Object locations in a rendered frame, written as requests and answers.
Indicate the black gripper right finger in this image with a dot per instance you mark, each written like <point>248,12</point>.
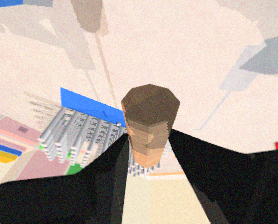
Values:
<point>227,184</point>

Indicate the blue flat strip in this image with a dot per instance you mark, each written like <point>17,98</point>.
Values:
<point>91,107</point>

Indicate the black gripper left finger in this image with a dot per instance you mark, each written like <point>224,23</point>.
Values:
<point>95,193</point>

